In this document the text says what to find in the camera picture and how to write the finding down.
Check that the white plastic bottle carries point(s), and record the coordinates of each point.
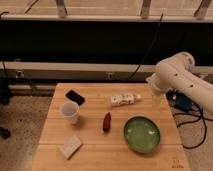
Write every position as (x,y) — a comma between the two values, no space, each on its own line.
(124,99)

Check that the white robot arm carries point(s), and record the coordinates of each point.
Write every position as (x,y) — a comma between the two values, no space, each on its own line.
(175,72)

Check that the wall power outlet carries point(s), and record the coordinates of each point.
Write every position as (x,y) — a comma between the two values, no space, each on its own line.
(109,75)

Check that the blue box on floor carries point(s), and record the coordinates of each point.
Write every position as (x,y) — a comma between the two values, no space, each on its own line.
(182,102)

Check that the white plastic cup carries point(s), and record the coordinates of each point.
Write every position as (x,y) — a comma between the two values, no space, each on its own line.
(70,111)

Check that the left wall outlet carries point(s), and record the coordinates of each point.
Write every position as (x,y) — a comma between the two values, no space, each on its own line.
(19,74)

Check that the beige sponge block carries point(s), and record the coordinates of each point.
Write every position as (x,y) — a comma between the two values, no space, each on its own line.
(70,146)

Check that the black object on floor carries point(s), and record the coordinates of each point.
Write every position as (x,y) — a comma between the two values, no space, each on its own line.
(4,133)

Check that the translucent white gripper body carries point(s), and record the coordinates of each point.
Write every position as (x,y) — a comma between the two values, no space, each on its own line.
(157,97)

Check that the red brown pepper toy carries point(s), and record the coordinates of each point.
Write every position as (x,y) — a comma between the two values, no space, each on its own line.
(106,122)

